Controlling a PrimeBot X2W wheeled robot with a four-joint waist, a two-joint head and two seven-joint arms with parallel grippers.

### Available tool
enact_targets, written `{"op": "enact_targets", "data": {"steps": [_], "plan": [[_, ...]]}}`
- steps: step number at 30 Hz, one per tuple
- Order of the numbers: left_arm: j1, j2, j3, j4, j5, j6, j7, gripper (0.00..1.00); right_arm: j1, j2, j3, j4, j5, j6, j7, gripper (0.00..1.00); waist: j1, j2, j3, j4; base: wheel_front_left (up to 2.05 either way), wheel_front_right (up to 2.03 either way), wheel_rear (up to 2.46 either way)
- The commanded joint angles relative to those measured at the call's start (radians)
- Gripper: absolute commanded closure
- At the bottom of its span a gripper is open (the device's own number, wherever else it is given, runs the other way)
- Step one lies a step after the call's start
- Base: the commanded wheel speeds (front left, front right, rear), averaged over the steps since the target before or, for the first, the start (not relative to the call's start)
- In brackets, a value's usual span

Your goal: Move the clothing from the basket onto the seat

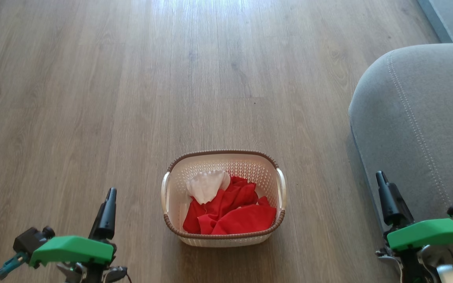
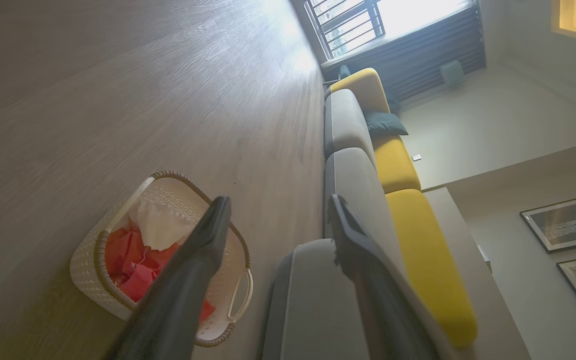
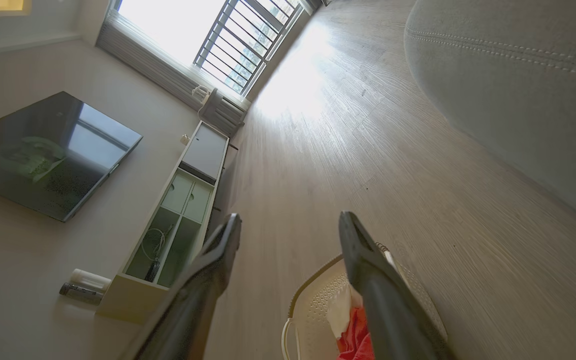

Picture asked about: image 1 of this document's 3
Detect white cloth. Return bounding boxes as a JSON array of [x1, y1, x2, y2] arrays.
[[186, 170, 231, 205]]

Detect teal cable connector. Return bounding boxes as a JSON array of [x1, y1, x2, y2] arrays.
[[0, 252, 28, 280]]

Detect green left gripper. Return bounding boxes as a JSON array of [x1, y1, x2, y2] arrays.
[[29, 187, 117, 269]]

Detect cream plastic laundry basket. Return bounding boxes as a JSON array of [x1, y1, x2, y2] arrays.
[[161, 149, 287, 248]]

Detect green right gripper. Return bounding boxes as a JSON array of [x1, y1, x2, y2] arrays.
[[376, 171, 453, 252]]

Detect grey fabric sofa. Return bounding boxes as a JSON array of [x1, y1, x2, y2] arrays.
[[348, 43, 453, 283]]

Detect red cloth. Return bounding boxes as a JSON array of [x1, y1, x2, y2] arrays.
[[182, 176, 277, 235]]

